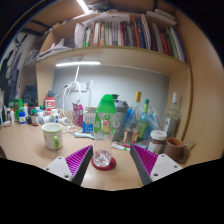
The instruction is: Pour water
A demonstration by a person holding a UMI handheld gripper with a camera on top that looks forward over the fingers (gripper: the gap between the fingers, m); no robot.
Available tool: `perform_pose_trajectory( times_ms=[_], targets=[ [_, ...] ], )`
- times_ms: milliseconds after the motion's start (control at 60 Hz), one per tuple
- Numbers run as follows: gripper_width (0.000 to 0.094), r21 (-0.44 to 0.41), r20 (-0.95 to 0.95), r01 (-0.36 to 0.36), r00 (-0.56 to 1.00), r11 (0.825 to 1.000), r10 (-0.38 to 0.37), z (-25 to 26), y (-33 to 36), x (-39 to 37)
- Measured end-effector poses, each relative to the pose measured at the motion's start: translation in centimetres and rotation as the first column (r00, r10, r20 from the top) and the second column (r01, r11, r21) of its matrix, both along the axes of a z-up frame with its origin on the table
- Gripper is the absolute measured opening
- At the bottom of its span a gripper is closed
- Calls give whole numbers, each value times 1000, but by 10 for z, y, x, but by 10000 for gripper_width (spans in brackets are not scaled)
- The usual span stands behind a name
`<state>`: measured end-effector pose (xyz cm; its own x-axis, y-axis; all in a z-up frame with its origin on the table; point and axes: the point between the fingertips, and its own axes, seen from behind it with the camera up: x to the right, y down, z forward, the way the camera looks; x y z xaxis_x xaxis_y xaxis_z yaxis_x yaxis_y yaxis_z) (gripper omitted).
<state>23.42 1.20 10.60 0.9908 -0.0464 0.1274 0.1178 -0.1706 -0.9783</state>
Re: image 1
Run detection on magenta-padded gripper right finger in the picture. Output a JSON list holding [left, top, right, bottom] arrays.
[[129, 143, 183, 186]]

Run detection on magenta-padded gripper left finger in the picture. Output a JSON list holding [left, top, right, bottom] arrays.
[[43, 144, 94, 186]]

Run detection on clear bottle with green cap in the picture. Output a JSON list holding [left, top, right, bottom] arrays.
[[92, 93, 118, 168]]

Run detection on brown mug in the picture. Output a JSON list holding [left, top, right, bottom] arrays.
[[163, 137, 196, 164]]

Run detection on brown jar with white lid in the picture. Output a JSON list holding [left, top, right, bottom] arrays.
[[147, 129, 168, 155]]

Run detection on clear glass bottle white cap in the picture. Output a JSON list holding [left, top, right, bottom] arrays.
[[162, 92, 183, 139]]

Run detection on green glass bottle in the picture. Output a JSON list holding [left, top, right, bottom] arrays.
[[137, 98, 150, 142]]

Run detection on white and red pen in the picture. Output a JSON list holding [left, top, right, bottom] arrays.
[[111, 141, 132, 152]]

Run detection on white tube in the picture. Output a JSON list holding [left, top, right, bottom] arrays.
[[39, 114, 52, 125]]

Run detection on small white and blue bottle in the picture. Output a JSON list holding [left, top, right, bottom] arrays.
[[50, 108, 60, 124]]

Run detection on glass bottle with yellow cap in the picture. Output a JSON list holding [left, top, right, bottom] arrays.
[[123, 91, 143, 145]]

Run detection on flat round red coaster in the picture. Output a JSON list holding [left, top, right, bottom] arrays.
[[90, 155, 118, 172]]

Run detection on dark bottle with red label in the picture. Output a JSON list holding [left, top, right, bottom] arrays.
[[30, 108, 40, 127]]

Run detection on white and blue carton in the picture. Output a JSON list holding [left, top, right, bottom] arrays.
[[82, 105, 98, 134]]

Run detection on magenta snack pouch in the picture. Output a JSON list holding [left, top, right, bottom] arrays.
[[72, 102, 84, 128]]

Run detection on white bottle with blue label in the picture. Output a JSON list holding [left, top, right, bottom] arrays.
[[18, 107, 27, 125]]

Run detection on red and white canister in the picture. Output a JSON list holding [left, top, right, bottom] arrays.
[[44, 96, 56, 118]]

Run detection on grey lidded container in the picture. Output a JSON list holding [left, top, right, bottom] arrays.
[[111, 94, 130, 143]]

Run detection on green plastic container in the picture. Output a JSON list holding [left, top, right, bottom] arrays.
[[13, 98, 24, 123]]

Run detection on white power strip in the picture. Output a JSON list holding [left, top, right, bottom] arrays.
[[71, 81, 89, 93]]

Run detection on under-shelf light bar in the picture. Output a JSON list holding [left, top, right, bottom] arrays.
[[55, 60, 102, 68]]

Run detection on hanging clothes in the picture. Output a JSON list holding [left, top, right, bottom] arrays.
[[0, 33, 34, 101]]

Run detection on wooden shelf unit with books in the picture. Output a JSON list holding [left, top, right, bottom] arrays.
[[19, 8, 195, 142]]

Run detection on ceiling light tube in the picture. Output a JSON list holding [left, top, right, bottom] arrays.
[[76, 0, 90, 14]]

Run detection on white mug with green handle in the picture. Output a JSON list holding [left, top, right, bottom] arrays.
[[41, 122, 64, 151]]

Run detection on white cables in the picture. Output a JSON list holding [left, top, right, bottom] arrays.
[[60, 82, 83, 133]]

